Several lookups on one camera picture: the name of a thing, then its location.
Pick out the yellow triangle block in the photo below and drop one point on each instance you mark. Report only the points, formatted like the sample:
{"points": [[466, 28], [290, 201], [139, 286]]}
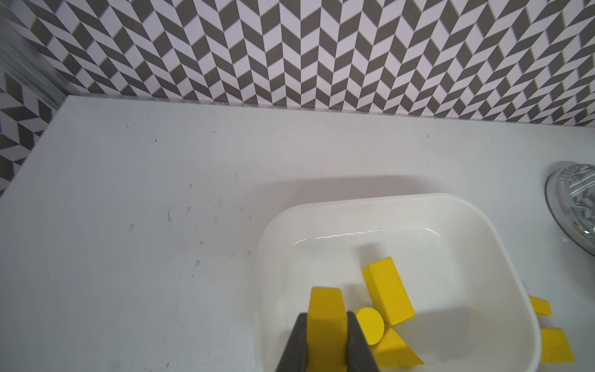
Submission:
{"points": [[392, 351]]}

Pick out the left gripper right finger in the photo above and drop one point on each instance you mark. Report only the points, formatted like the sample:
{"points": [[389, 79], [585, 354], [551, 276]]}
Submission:
{"points": [[359, 357]]}

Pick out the yellow rectangular block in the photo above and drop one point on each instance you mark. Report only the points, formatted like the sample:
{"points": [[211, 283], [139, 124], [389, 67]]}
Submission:
{"points": [[387, 291]]}

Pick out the metal wire cup rack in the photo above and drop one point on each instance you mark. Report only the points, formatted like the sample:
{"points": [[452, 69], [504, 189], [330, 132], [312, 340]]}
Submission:
{"points": [[569, 193]]}

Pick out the yellow cylinder block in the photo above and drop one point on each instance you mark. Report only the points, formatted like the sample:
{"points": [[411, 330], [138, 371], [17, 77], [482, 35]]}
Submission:
{"points": [[371, 323]]}

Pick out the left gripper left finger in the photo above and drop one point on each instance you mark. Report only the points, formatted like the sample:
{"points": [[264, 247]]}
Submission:
{"points": [[294, 356]]}

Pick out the long yellow bar block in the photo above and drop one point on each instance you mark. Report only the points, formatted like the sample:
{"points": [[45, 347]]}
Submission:
{"points": [[555, 346]]}

